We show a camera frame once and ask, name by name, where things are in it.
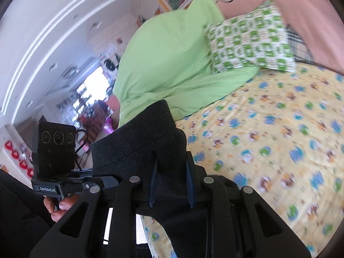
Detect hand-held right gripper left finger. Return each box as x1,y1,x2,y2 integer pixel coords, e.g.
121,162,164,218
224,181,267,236
29,158,160,258

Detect green white patterned pillow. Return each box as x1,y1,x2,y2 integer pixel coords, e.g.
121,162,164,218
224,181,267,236
204,0,296,74

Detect person's left hand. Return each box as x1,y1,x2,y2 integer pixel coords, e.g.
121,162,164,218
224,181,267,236
43,193,81,222

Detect black pants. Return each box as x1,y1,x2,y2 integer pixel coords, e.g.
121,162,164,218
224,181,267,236
91,99,215,258

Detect person's left forearm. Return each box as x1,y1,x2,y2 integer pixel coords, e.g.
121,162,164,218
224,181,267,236
0,169,58,258

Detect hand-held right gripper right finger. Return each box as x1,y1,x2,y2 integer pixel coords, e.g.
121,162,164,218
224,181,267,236
186,152,310,258

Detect bright window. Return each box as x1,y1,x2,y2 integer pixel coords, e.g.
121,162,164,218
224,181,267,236
75,67,114,108

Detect pink quilt with plaid hearts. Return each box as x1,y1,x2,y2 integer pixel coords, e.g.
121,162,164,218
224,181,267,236
210,0,344,74

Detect yellow cartoon bear bedsheet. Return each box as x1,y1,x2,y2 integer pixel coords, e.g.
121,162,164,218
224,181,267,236
141,64,344,258

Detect black cable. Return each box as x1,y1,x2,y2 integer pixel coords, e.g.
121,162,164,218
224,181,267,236
74,130,90,171

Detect light green blanket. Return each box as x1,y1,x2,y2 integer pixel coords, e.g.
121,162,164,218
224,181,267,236
113,0,260,127

